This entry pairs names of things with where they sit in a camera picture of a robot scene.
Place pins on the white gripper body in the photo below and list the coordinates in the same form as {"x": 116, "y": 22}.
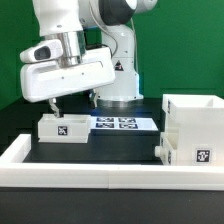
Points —
{"x": 46, "y": 80}

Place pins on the white drawer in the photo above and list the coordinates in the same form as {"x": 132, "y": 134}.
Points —
{"x": 70, "y": 128}
{"x": 168, "y": 150}

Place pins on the white drawer cabinet box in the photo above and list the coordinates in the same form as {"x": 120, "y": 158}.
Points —
{"x": 199, "y": 122}

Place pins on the white front drawer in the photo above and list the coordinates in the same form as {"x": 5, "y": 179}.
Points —
{"x": 168, "y": 150}

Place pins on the marker tag sheet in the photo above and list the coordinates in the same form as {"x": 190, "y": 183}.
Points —
{"x": 123, "y": 123}

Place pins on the white U-shaped border frame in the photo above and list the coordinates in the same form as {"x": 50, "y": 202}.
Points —
{"x": 15, "y": 172}

